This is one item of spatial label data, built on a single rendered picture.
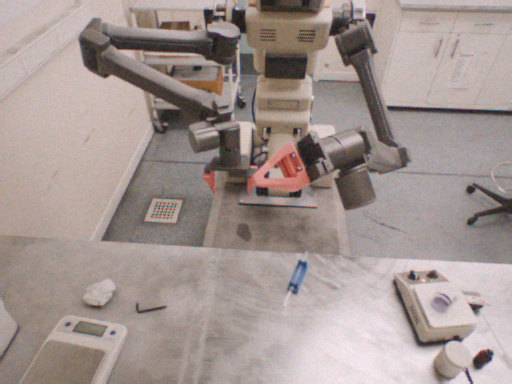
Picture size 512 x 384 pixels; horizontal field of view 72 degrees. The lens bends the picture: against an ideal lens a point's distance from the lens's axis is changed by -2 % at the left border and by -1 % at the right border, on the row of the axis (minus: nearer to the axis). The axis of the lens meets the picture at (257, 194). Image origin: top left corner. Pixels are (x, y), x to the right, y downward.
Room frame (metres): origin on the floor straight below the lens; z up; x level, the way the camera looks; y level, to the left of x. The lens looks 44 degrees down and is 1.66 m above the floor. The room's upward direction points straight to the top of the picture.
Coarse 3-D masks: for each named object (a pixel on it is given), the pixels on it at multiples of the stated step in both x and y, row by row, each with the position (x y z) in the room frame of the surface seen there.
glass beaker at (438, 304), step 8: (440, 288) 0.46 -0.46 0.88; (448, 288) 0.46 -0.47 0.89; (456, 288) 0.45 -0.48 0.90; (432, 296) 0.45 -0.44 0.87; (440, 296) 0.43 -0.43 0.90; (456, 296) 0.44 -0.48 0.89; (432, 304) 0.43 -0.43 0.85; (440, 304) 0.42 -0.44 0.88; (448, 304) 0.42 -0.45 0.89; (440, 312) 0.42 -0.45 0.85
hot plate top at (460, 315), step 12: (420, 288) 0.49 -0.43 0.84; (432, 288) 0.49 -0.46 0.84; (420, 300) 0.45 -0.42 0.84; (432, 312) 0.42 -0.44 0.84; (456, 312) 0.42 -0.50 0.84; (468, 312) 0.42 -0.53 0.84; (432, 324) 0.39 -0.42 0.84; (444, 324) 0.39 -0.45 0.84; (456, 324) 0.39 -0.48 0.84; (468, 324) 0.39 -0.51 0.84
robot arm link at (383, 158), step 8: (360, 128) 0.53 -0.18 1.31; (368, 128) 0.56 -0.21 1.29; (376, 144) 0.60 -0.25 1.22; (368, 152) 0.50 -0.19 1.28; (376, 152) 0.53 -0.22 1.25; (384, 152) 0.63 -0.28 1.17; (392, 152) 0.71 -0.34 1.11; (400, 152) 0.74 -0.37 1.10; (408, 152) 0.75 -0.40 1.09; (368, 160) 0.54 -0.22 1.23; (376, 160) 0.57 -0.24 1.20; (384, 160) 0.61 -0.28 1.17; (392, 160) 0.68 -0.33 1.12; (400, 160) 0.72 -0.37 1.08; (408, 160) 0.72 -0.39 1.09; (376, 168) 0.66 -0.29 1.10; (384, 168) 0.67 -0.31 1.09; (392, 168) 0.71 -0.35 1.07
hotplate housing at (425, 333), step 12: (396, 276) 0.56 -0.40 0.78; (408, 288) 0.50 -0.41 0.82; (408, 300) 0.48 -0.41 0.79; (408, 312) 0.46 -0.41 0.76; (420, 312) 0.43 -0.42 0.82; (420, 324) 0.41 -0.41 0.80; (420, 336) 0.39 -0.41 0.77; (432, 336) 0.38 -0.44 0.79; (444, 336) 0.38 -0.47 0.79; (456, 336) 0.38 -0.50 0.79; (468, 336) 0.39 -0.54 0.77
